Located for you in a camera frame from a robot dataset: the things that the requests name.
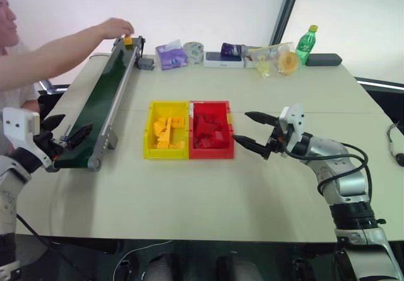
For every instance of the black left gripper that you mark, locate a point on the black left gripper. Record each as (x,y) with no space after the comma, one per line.
(47,143)

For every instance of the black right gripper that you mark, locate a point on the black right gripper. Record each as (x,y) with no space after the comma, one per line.
(275,142)

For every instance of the small yellow toy block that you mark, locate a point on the small yellow toy block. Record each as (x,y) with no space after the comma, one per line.
(127,40)

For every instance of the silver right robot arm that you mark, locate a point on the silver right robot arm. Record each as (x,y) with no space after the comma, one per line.
(344,173)

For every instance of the person's bare forearm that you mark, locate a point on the person's bare forearm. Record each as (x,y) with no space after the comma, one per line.
(60,52)

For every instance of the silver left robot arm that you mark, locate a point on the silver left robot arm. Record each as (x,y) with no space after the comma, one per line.
(12,173)

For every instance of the green conveyor belt unit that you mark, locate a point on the green conveyor belt unit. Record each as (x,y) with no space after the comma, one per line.
(94,104)

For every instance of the person's hand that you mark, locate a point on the person's hand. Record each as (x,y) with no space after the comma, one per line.
(116,27)

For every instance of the black chair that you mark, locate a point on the black chair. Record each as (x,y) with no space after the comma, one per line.
(50,98)

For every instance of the red toy block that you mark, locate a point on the red toy block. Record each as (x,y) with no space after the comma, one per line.
(219,134)
(205,143)
(202,124)

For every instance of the red plastic bin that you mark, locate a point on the red plastic bin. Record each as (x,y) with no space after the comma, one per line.
(211,153)

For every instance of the clear plastic bag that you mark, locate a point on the clear plastic bag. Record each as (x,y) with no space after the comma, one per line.
(268,58)

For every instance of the flat white box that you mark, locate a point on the flat white box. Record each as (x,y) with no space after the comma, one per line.
(223,60)

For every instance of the person in white shirt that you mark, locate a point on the person in white shirt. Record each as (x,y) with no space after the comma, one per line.
(9,72)

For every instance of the crumpled purple bag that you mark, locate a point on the crumpled purple bag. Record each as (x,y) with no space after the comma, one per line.
(233,49)

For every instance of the yellow plastic bin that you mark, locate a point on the yellow plastic bin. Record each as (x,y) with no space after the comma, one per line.
(150,153)

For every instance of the green plastic bottle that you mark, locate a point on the green plastic bottle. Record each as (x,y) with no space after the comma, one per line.
(305,45)

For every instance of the dark grey case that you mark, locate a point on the dark grey case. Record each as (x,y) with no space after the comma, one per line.
(324,60)

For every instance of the grey tape roll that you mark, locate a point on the grey tape roll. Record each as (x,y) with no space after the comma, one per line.
(194,52)

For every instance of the purple tissue pack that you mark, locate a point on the purple tissue pack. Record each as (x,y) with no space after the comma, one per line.
(172,57)

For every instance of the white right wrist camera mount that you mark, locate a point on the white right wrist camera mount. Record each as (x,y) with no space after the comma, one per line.
(293,123)

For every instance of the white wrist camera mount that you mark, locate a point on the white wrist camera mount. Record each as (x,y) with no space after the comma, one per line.
(19,123)
(293,123)

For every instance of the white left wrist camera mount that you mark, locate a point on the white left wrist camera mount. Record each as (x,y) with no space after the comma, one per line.
(19,123)

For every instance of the dark window frame post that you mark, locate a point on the dark window frame post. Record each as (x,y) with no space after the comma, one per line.
(288,8)

